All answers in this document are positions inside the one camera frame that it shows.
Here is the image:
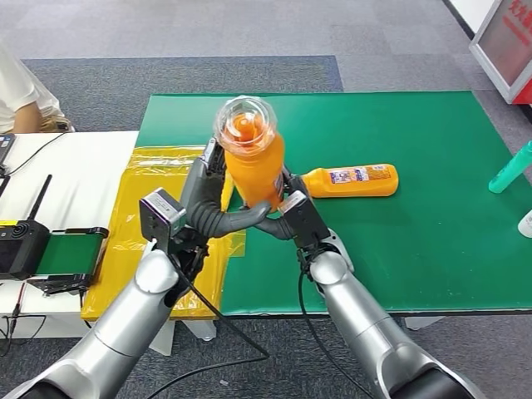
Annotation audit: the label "yellow plastic wrapped box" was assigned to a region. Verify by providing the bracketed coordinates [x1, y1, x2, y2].
[81, 144, 248, 322]

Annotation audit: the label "black device with antenna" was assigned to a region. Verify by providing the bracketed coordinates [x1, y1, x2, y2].
[0, 174, 54, 281]

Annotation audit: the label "red and black wires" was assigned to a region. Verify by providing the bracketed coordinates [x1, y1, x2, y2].
[0, 280, 28, 359]

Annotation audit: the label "orange bottle with clear cap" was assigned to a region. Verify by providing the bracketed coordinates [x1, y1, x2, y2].
[214, 96, 287, 214]
[301, 164, 400, 200]

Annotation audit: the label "green table mat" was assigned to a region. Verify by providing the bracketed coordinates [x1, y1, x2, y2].
[136, 91, 532, 317]

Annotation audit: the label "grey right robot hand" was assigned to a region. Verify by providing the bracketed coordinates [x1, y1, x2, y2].
[251, 165, 311, 242]

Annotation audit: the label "thin black table cable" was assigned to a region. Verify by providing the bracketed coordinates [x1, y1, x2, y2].
[7, 131, 65, 179]

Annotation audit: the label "white table support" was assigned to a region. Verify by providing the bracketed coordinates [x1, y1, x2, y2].
[147, 319, 217, 357]
[402, 315, 446, 332]

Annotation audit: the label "white framed red sign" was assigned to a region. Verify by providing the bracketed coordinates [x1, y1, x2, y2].
[469, 0, 532, 106]

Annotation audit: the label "small green belt conveyor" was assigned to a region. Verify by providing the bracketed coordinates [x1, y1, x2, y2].
[26, 226, 109, 296]

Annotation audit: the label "white plastic bottle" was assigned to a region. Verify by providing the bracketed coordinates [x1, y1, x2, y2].
[518, 209, 532, 239]

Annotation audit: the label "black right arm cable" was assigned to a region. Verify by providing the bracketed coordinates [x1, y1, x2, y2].
[297, 264, 375, 399]

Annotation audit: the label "dark tablet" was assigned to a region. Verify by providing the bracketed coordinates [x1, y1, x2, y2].
[0, 135, 17, 166]

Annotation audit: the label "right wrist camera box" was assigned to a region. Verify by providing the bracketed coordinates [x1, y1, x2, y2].
[278, 190, 332, 252]

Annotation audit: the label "person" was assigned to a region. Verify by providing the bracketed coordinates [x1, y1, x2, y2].
[0, 47, 76, 135]

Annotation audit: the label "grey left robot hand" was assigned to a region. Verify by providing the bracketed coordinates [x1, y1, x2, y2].
[180, 137, 273, 239]

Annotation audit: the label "teal plastic bottle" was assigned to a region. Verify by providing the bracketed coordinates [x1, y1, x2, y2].
[488, 140, 532, 195]

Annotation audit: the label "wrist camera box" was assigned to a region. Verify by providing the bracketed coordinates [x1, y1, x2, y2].
[139, 187, 188, 254]
[278, 190, 332, 252]

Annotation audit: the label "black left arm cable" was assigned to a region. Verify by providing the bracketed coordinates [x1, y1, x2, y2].
[145, 264, 270, 399]

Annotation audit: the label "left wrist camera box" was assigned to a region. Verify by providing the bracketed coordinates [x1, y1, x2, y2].
[139, 187, 188, 254]

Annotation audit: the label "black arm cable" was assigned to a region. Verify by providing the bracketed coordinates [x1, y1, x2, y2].
[297, 264, 375, 399]
[145, 264, 270, 399]

